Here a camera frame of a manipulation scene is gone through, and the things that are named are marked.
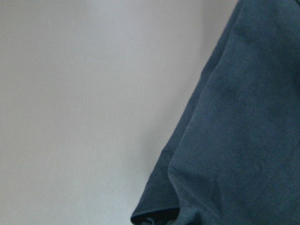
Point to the black t-shirt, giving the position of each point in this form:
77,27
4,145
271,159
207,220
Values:
234,157

